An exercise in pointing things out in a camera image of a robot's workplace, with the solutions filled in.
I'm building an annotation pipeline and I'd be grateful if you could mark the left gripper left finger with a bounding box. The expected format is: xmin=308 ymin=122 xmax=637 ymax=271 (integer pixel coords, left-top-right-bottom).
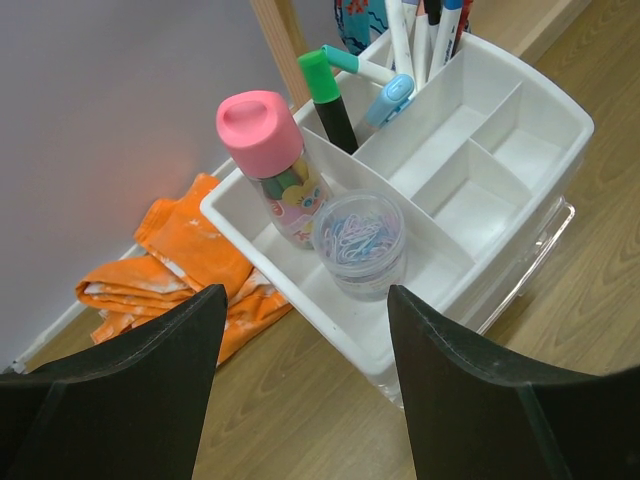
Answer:
xmin=1 ymin=285 xmax=227 ymax=479

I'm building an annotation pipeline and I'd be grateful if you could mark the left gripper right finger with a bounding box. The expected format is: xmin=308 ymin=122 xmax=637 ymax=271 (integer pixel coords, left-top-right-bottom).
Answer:
xmin=387 ymin=285 xmax=639 ymax=479

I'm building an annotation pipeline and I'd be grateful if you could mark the clear jar of paperclips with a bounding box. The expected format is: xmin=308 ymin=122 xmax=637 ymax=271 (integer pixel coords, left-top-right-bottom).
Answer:
xmin=311 ymin=189 xmax=407 ymax=302

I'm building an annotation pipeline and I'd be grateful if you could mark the white plastic drawer organizer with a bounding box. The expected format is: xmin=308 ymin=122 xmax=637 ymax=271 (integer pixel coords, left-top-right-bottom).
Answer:
xmin=200 ymin=34 xmax=594 ymax=403

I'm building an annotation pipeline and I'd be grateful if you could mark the pink capped pen tube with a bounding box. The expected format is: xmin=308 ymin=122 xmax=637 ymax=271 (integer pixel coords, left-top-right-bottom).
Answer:
xmin=216 ymin=90 xmax=332 ymax=249

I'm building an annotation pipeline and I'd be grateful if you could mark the light blue highlighter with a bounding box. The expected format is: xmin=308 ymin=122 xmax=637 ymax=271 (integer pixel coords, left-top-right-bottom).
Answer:
xmin=364 ymin=74 xmax=415 ymax=130

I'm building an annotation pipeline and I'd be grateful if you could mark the teal capped white marker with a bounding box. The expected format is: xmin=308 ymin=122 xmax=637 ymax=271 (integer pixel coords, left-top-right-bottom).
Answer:
xmin=321 ymin=45 xmax=395 ymax=86

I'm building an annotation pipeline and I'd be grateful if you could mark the black green highlighter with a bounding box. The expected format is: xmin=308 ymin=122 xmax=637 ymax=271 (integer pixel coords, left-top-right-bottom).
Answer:
xmin=297 ymin=50 xmax=358 ymax=154

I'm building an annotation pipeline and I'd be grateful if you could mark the blue capped white marker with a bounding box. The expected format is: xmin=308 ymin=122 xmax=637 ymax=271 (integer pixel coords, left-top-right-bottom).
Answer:
xmin=428 ymin=0 xmax=464 ymax=80

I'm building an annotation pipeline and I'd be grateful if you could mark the black capped white marker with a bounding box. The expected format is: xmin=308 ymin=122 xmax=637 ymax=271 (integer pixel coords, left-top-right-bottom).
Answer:
xmin=423 ymin=0 xmax=442 ymax=48

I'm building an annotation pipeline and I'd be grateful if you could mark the green capped white marker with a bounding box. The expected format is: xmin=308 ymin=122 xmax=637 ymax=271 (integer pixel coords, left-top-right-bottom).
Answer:
xmin=385 ymin=0 xmax=414 ymax=77

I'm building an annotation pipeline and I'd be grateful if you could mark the peach capped white marker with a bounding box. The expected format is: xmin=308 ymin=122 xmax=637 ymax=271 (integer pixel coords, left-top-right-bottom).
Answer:
xmin=412 ymin=1 xmax=431 ymax=91

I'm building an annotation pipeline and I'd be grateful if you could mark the orange red pen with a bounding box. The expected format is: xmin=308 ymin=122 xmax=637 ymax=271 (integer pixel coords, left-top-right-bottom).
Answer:
xmin=453 ymin=0 xmax=473 ymax=54

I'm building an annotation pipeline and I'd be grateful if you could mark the purple capped white marker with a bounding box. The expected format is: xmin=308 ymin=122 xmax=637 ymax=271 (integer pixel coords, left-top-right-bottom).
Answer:
xmin=402 ymin=0 xmax=420 ymax=36

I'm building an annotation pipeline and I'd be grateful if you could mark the orange tie-dye cloth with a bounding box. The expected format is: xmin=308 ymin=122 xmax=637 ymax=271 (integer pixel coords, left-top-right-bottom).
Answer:
xmin=76 ymin=174 xmax=292 ymax=363

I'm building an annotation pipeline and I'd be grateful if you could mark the blue patterned shirt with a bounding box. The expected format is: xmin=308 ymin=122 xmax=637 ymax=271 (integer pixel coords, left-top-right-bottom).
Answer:
xmin=333 ymin=0 xmax=388 ymax=55

